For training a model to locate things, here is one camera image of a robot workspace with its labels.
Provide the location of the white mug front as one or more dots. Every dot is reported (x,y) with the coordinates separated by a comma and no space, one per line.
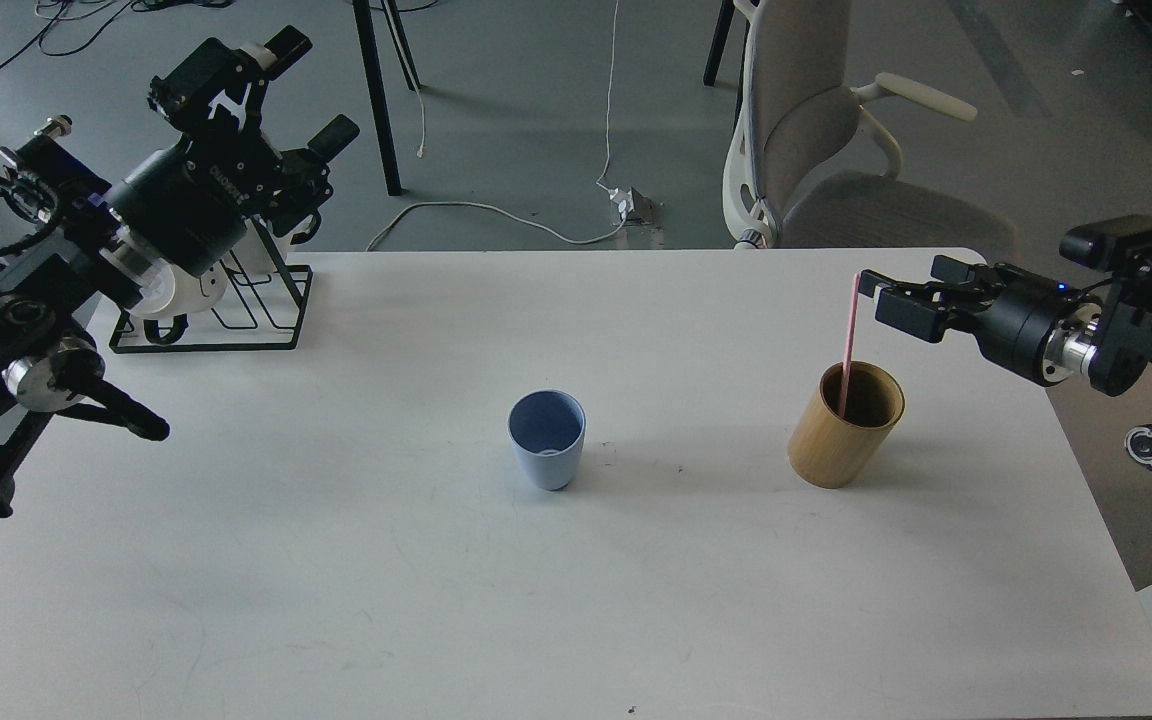
(191,290)

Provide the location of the grey office chair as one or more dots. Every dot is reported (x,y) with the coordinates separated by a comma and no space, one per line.
(810,168)

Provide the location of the black table leg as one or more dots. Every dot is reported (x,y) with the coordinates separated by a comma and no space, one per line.
(376,91)

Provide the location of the black wire mug rack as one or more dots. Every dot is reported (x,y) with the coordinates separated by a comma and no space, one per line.
(259,312)

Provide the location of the white mug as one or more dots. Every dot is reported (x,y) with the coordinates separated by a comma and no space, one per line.
(275,236)
(191,290)

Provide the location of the blue plastic cup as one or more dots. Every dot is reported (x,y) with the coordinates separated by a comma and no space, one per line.
(547,429)

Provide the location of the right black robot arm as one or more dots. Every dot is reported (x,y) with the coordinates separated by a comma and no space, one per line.
(1124,346)

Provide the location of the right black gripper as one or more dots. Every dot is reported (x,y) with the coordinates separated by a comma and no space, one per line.
(1039,329)

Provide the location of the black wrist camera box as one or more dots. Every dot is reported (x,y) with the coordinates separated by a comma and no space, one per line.
(1113,246)

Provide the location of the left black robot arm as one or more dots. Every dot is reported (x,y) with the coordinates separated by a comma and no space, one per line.
(139,241)

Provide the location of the bamboo cylinder holder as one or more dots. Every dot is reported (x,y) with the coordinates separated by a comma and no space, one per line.
(844,424)

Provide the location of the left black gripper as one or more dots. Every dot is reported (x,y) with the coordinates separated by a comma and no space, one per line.
(188,203)

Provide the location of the white mug rear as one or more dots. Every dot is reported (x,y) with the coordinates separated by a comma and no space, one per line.
(275,236)

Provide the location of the pink chopstick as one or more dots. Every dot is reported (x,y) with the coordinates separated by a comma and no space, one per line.
(844,378)

